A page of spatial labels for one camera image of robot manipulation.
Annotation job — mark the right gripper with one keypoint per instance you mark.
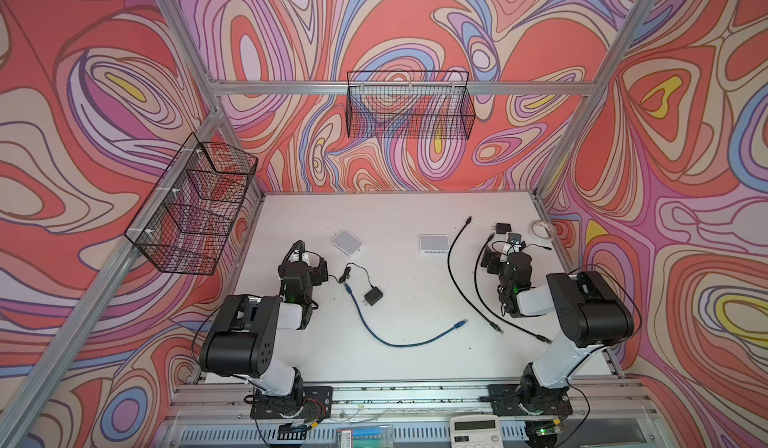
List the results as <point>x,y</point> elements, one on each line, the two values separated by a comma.
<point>498,256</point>

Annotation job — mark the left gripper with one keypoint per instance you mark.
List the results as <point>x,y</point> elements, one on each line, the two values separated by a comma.
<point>297,259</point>

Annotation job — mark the white network switch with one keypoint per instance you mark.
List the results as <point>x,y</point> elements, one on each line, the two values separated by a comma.
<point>434,243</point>
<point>347,242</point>

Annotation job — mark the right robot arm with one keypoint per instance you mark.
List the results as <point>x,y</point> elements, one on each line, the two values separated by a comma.
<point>590,314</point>

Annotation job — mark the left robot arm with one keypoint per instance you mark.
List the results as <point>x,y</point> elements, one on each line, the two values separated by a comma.
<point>241,341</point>

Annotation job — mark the small black adapter far right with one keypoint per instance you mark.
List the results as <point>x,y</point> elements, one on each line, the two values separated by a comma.
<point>502,228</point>

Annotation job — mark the white calculator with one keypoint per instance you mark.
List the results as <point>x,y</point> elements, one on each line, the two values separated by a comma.
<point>475,431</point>

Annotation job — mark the clear plastic box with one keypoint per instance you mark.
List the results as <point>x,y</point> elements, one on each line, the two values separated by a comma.
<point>374,436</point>

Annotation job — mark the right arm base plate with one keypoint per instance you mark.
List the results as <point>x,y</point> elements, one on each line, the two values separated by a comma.
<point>513,400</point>

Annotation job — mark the black wire basket left wall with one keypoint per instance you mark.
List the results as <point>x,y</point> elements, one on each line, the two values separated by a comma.
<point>185,225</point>

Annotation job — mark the black wire basket wall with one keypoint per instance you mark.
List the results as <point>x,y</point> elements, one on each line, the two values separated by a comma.
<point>409,104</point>
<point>185,225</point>

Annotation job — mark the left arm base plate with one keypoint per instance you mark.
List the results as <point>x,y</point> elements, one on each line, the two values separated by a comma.
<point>311,404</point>

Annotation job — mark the black wire basket back wall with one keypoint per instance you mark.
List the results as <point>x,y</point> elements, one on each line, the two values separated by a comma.
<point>409,104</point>

